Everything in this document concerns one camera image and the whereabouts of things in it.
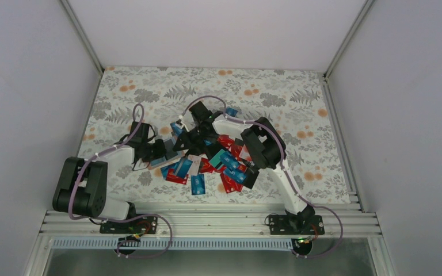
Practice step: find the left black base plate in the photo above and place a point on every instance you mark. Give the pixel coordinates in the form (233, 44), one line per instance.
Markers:
(145, 225)

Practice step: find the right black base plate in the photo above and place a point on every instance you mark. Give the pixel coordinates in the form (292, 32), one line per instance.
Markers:
(285, 225)

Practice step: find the blue logo card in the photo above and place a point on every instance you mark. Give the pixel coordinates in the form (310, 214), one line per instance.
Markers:
(236, 175)

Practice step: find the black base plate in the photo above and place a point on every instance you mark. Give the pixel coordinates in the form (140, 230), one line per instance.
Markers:
(145, 225)
(285, 225)

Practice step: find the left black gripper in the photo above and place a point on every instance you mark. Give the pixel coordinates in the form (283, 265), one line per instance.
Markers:
(160, 151)

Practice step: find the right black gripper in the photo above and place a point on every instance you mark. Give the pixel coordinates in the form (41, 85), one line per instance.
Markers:
(189, 143)

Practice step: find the floral patterned table mat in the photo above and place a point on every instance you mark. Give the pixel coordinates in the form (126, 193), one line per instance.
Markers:
(292, 101)

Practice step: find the aluminium rail frame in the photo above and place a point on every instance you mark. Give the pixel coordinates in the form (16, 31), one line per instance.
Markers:
(225, 220)

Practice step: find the red card bottom centre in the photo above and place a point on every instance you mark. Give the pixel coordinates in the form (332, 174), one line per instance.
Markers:
(230, 185)

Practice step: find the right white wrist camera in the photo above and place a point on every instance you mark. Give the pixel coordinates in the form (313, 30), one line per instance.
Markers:
(181, 124)

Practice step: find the teal striped card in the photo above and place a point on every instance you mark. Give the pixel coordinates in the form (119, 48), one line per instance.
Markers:
(215, 161)

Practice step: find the black card bottom right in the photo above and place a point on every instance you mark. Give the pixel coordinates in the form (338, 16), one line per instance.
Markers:
(251, 176)

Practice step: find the tan leather card holder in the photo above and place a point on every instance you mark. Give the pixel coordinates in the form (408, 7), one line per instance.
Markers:
(169, 155)

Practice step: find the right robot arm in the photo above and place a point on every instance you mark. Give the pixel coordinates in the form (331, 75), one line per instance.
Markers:
(266, 149)

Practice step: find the red card bottom left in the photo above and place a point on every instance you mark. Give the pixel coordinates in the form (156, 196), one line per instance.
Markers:
(172, 177)

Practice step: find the white floral card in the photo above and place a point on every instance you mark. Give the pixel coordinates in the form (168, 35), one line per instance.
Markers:
(195, 165)

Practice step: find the red card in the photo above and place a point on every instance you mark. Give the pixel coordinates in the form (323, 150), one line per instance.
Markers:
(230, 185)
(172, 177)

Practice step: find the blue card top right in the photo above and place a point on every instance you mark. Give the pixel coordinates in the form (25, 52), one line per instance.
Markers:
(231, 112)

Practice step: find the blue card lower left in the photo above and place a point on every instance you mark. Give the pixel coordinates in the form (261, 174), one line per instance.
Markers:
(180, 168)

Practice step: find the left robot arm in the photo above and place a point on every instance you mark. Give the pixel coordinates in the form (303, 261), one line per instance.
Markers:
(82, 186)

